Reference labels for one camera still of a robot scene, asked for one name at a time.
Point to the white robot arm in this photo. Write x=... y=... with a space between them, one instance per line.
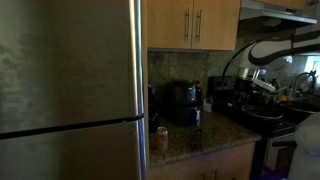
x=272 y=55

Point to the black air fryer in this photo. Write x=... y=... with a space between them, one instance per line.
x=181 y=102

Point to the pink soda can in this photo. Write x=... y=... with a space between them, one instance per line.
x=162 y=138

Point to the wooden upper cabinet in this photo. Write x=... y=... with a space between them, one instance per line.
x=192 y=24

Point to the granite counter base cabinet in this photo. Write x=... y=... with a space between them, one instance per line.
x=226 y=152

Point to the steel pot on stove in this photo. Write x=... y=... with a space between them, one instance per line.
x=244 y=79

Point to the stainless steel refrigerator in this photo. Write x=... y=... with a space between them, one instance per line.
x=71 y=90

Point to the black frying pan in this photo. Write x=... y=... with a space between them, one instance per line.
x=263 y=112

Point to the black stove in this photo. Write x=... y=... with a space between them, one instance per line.
x=274 y=152

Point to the range hood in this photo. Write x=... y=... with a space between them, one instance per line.
x=273 y=15

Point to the kitchen sink faucet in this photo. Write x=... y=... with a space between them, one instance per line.
x=304 y=83

